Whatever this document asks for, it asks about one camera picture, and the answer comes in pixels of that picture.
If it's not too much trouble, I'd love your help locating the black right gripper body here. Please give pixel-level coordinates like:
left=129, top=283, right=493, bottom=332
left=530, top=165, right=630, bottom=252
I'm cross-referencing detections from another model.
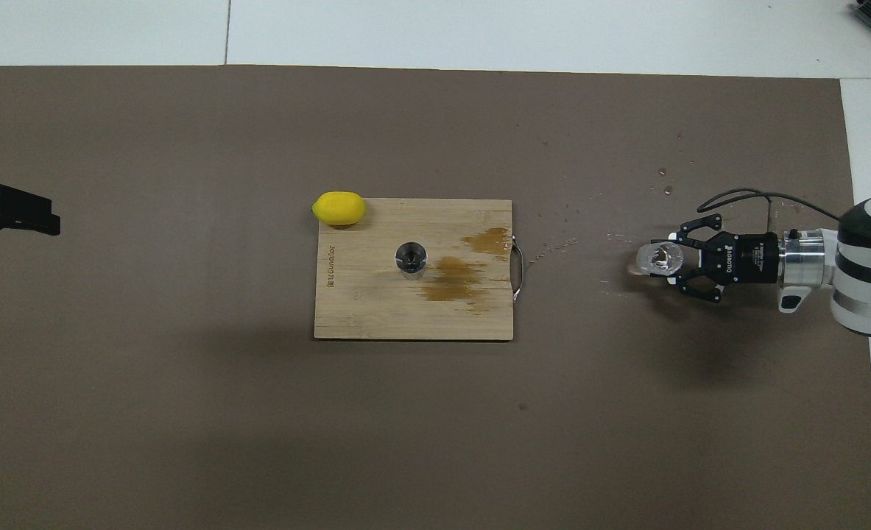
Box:
left=715, top=232, right=780, bottom=284

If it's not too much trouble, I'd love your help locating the small clear glass cup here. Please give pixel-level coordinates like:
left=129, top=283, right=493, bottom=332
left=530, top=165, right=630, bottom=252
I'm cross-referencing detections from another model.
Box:
left=635, top=241, right=685, bottom=279

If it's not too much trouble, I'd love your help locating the steel double jigger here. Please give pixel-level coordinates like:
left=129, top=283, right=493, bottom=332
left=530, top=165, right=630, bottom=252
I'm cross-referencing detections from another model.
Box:
left=394, top=241, right=429, bottom=283

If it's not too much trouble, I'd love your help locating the yellow lemon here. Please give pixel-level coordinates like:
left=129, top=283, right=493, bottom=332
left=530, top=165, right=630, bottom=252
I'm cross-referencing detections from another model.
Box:
left=311, top=191, right=367, bottom=226

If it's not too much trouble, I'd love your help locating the stained wooden cutting board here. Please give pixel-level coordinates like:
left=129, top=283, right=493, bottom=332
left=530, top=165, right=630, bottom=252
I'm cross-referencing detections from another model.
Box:
left=314, top=197, right=526, bottom=342

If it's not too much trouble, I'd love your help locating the brown table mat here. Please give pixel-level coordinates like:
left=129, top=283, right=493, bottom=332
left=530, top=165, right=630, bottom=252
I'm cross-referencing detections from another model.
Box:
left=0, top=65, right=871, bottom=530

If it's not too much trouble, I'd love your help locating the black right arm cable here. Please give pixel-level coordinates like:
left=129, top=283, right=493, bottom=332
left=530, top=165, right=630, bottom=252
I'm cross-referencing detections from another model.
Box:
left=697, top=189, right=844, bottom=236

